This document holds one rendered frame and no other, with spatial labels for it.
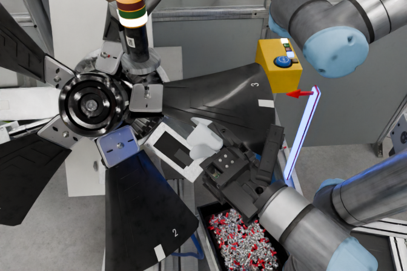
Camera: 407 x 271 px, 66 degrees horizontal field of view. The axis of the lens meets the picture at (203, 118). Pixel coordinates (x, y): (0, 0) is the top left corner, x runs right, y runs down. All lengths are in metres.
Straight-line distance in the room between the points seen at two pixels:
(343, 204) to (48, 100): 0.65
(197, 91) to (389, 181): 0.37
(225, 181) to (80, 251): 1.41
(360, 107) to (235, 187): 1.51
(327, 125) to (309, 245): 1.55
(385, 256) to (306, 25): 1.34
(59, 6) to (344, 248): 0.83
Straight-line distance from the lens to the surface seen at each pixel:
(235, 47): 1.44
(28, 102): 0.83
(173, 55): 1.31
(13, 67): 0.76
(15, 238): 2.00
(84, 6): 0.92
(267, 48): 0.99
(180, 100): 0.62
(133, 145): 0.69
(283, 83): 0.95
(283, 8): 0.56
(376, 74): 1.81
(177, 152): 0.74
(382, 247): 1.71
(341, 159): 2.18
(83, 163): 0.93
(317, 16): 0.50
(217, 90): 0.65
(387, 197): 0.51
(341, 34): 0.46
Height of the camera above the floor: 1.62
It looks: 47 degrees down
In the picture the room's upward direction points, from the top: straight up
